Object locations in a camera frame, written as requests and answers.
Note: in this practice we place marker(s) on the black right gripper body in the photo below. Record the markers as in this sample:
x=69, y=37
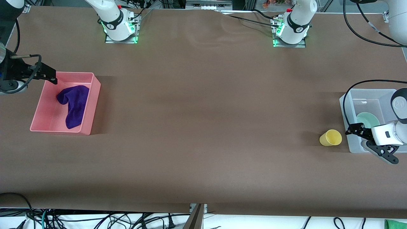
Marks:
x=16, y=70

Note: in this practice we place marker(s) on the pale green bowl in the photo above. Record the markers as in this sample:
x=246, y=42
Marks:
x=369, y=119

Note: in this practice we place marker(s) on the yellow plastic cup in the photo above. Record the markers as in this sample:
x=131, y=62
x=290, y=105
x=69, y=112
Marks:
x=331, y=138

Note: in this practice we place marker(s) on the purple cloth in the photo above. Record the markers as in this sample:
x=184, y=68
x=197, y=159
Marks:
x=74, y=105

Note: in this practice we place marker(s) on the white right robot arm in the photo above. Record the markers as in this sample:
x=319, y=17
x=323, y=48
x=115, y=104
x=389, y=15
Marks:
x=111, y=12

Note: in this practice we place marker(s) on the translucent white plastic bin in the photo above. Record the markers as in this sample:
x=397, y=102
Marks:
x=353, y=101

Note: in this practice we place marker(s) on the pink plastic bin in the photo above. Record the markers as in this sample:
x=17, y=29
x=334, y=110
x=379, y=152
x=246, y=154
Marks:
x=51, y=117

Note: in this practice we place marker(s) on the green object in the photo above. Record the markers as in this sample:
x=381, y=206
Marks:
x=396, y=224

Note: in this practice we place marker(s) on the orange clutter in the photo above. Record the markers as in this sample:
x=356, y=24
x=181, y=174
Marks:
x=276, y=3

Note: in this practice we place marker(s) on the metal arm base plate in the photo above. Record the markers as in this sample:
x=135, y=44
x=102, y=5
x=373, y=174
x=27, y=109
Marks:
x=122, y=41
x=289, y=45

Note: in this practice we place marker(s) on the aluminium frame rail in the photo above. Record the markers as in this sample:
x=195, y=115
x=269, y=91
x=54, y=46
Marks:
x=208, y=4

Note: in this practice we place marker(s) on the metal table bracket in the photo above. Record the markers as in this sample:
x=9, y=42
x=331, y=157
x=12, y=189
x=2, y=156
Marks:
x=195, y=219

